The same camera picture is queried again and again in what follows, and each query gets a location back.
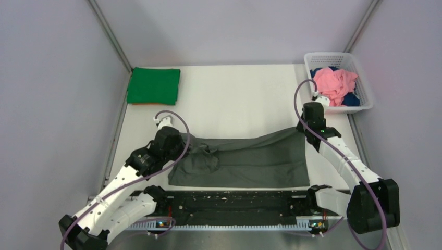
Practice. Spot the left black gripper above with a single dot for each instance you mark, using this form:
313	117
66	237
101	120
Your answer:
183	146

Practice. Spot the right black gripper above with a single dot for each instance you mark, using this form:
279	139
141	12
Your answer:
300	122

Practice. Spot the dark grey t-shirt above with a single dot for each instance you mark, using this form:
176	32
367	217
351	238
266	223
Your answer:
276	160

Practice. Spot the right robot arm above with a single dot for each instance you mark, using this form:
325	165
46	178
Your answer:
373	202

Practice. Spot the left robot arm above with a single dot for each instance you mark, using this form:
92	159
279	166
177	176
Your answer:
101	220

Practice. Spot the pink t-shirt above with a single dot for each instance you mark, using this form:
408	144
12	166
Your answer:
333	86

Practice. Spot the dark blue t-shirt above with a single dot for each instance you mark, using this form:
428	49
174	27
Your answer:
350	100

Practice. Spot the white plastic basket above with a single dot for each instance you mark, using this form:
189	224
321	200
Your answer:
340	78

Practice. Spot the folded green t-shirt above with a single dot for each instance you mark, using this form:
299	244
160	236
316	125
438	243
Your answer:
154	86

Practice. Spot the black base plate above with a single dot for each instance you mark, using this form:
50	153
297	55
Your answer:
238	209

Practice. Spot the white slotted cable duct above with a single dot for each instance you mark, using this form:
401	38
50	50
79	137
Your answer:
221	227

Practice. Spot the left corner metal post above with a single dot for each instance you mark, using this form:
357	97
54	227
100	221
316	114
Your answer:
96	9

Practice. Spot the corner metal post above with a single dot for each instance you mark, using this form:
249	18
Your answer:
371	10
96	9

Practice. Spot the right corner metal post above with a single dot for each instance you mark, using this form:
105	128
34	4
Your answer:
371	10

